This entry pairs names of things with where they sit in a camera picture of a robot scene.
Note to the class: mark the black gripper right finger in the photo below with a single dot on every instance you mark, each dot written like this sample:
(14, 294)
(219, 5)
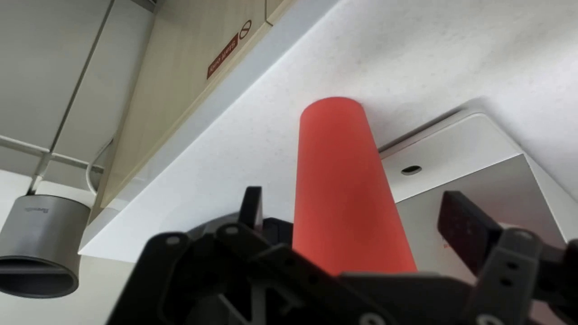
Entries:
(469, 229)

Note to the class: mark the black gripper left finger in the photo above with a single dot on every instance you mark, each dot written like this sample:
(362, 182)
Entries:
(250, 211)

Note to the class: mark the red plastic cup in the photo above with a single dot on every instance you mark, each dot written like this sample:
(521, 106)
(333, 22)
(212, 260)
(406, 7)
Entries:
(346, 218)

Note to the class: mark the red warning sticker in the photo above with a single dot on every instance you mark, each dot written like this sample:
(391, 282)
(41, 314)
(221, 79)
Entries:
(223, 56)

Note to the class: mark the beige lower cabinet doors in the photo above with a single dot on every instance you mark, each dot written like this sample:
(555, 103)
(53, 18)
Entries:
(185, 38)

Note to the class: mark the grey cylindrical bin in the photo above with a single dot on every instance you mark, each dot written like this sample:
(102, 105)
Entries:
(39, 245)

